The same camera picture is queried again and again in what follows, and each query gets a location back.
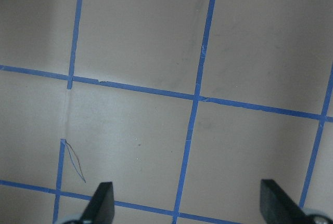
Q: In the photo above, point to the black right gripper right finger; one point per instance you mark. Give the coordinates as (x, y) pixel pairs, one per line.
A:
(277, 207)

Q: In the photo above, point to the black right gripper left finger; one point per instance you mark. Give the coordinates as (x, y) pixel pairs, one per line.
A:
(100, 208)

